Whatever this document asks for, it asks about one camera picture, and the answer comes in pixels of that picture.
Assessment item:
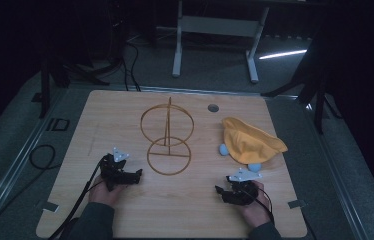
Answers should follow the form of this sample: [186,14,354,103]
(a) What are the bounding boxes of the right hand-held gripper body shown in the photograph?
[222,167,263,206]

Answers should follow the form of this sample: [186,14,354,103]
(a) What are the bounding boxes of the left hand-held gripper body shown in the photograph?
[99,146,133,193]

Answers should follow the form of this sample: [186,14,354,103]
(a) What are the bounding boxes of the yellow cloth hat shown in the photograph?
[221,116,289,165]

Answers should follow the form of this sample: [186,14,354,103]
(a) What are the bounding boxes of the golden wire hat stand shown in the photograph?
[139,96,196,177]

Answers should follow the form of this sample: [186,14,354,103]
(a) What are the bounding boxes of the person's right hand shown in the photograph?
[239,180,273,230]

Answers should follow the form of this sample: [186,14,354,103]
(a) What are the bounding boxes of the person's left hand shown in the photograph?
[88,174,127,208]

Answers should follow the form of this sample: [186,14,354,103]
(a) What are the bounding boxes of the grey tape piece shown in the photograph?
[287,198,308,210]

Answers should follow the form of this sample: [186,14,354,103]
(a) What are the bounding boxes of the black tripod stand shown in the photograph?
[260,31,344,136]
[38,54,111,120]

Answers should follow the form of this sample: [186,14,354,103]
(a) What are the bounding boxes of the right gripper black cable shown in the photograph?
[253,186,276,226]

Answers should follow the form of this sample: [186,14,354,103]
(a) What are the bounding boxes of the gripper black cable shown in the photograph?
[253,186,276,226]
[47,156,107,240]

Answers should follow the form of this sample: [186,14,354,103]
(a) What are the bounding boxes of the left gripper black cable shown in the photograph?
[47,156,107,240]

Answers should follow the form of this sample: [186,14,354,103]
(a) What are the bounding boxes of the black looped floor cable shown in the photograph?
[0,143,57,239]

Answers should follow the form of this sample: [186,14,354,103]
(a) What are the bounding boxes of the black hanging cables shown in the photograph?
[120,41,142,93]

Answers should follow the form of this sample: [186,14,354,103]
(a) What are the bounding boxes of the white desk frame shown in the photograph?
[171,0,271,85]

